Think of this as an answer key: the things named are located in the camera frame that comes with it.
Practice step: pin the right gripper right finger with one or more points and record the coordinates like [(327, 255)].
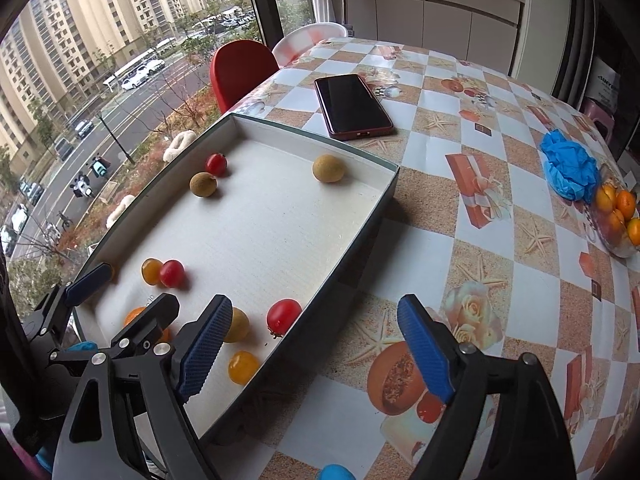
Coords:
[(431, 346)]

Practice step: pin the yellow cherry tomato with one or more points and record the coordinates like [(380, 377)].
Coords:
[(150, 271), (242, 367)]

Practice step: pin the orange in bowl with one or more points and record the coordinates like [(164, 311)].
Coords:
[(633, 231), (613, 227), (625, 203), (605, 199)]

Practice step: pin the glass fruit bowl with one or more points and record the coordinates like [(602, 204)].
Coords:
[(624, 249)]

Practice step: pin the red plastic chair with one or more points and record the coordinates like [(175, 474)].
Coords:
[(237, 68)]

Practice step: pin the red-cased smartphone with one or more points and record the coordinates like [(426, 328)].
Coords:
[(350, 109)]

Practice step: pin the checkered fruit-print tablecloth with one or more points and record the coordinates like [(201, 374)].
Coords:
[(475, 231)]

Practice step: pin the brown kiwi fruit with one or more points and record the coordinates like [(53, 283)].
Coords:
[(328, 169), (203, 184), (239, 328)]

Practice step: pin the blue crumpled plastic bag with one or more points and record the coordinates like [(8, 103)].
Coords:
[(570, 170)]

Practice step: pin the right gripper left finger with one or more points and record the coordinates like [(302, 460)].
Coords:
[(197, 345)]

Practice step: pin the red cherry tomato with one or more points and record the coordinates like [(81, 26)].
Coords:
[(216, 164), (172, 274), (282, 315)]

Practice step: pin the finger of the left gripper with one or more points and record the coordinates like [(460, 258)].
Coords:
[(87, 285), (143, 335)]

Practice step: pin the white shallow box tray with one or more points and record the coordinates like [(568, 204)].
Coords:
[(271, 230)]

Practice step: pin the white printed bag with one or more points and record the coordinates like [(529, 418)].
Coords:
[(603, 85)]

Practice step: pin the pink plastic stool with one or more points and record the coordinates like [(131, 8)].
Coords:
[(601, 118)]

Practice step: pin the white sideboard cabinet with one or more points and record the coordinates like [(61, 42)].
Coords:
[(484, 32)]

